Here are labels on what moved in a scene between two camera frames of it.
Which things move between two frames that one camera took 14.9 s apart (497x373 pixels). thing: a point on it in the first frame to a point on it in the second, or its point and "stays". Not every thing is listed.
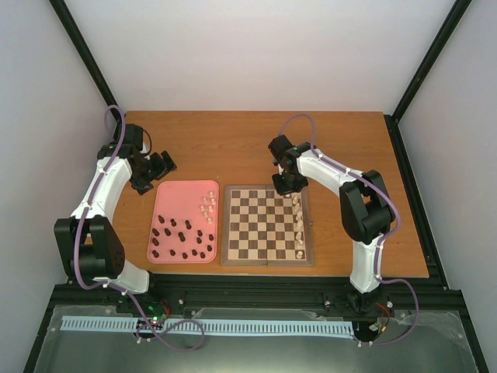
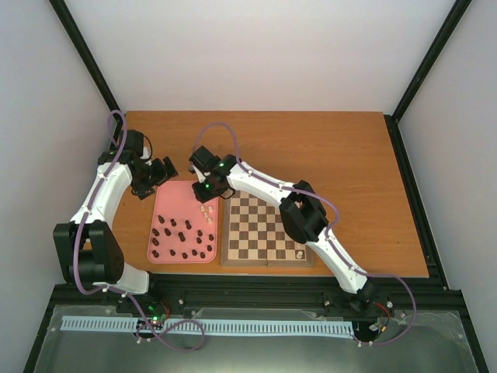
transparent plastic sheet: [426, 342] stays
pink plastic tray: [183, 223] stays
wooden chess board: [262, 228] stays
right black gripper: [283, 190] to [202, 197]
